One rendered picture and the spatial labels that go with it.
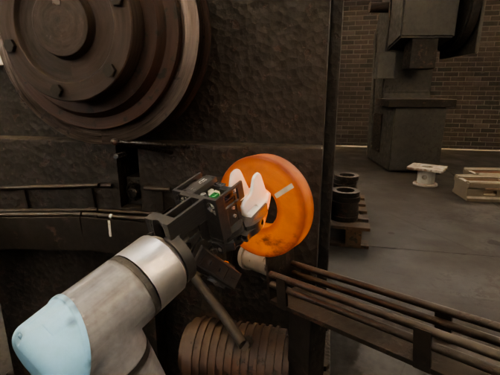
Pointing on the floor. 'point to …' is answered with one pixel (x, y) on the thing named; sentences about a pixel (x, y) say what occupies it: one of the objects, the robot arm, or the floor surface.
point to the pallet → (348, 212)
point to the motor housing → (271, 365)
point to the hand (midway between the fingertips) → (263, 193)
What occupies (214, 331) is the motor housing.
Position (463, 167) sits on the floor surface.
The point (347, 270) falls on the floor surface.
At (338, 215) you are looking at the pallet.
